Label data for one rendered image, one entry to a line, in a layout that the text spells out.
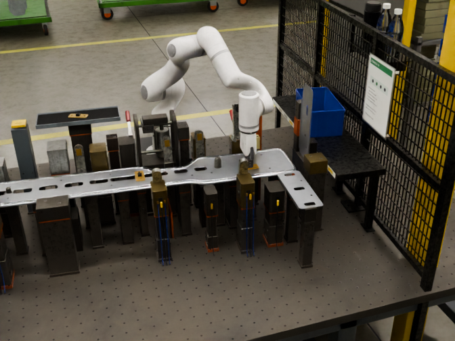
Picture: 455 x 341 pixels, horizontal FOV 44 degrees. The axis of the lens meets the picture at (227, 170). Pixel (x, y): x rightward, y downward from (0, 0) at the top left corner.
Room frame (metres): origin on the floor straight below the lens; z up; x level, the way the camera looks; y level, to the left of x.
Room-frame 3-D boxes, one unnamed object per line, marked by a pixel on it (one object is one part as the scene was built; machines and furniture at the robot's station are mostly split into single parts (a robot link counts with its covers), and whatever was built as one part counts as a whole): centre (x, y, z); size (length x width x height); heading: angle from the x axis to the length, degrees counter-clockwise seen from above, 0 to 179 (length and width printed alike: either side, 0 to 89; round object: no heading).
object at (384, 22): (2.45, -0.69, 1.53); 0.07 x 0.07 x 0.20
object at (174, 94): (2.73, 0.30, 1.10); 0.19 x 0.12 x 0.24; 127
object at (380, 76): (2.23, -0.64, 1.30); 0.23 x 0.02 x 0.31; 13
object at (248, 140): (2.15, -0.09, 1.14); 0.10 x 0.07 x 0.11; 13
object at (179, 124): (2.36, 0.20, 0.91); 0.07 x 0.05 x 0.42; 13
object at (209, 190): (1.98, 0.07, 0.84); 0.10 x 0.05 x 0.29; 13
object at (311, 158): (2.14, -0.38, 0.88); 0.08 x 0.08 x 0.36; 13
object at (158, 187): (1.93, 0.27, 0.87); 0.12 x 0.07 x 0.35; 13
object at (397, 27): (2.35, -0.71, 1.53); 0.07 x 0.07 x 0.20
